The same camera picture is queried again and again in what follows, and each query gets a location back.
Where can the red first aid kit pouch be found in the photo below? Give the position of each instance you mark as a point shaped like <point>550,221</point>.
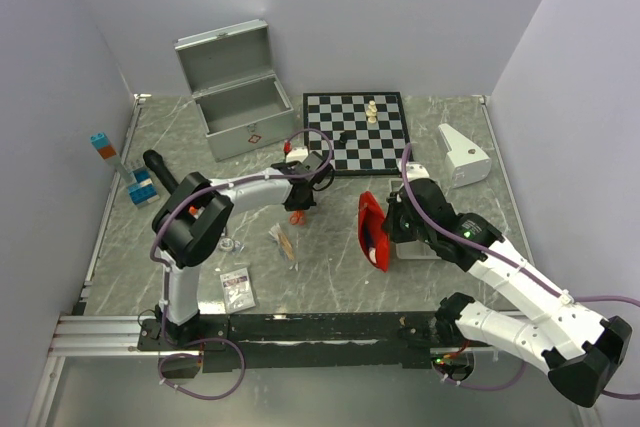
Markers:
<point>371,216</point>

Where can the black grey chessboard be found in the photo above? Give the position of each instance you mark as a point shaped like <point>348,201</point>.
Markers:
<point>372,149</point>

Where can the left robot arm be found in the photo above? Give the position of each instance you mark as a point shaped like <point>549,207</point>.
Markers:
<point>190,225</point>

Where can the open metal first aid case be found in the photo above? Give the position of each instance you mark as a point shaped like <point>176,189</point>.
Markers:
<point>240,99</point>

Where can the white gauze pad packet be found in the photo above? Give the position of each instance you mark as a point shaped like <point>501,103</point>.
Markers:
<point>237,291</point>

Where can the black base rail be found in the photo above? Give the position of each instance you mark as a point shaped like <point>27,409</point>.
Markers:
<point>299,340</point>

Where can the white plastic wedge housing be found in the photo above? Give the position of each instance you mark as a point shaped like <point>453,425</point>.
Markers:
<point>464,162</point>

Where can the white gauze roll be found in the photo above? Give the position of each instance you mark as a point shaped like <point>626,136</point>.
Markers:
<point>376,256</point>

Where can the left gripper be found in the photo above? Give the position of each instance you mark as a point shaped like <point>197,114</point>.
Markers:
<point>302,207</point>

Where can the orange handled scissors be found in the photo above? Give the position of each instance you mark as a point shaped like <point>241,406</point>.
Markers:
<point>297,218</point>

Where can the grey plastic tray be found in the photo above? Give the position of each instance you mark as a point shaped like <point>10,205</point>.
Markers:
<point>415,249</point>

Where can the medical tape roll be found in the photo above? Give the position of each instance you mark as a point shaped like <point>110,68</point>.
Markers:
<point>230,245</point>

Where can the bag of cotton swabs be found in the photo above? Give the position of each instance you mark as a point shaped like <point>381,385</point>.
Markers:
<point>286,248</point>

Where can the toy brick tower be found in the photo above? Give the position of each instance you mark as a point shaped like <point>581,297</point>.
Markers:
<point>135,176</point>

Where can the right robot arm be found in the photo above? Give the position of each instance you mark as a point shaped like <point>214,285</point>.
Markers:
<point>578,349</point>

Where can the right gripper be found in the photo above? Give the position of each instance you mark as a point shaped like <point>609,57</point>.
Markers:
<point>396,204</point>

